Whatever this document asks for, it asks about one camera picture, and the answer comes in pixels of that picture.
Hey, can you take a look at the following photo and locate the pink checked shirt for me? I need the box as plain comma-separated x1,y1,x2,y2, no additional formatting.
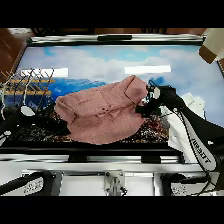
54,74,150,145

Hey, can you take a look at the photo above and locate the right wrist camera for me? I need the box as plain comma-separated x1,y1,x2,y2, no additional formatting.
145,79,162,101

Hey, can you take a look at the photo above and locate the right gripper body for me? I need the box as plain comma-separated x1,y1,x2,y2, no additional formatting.
134,98,163,118

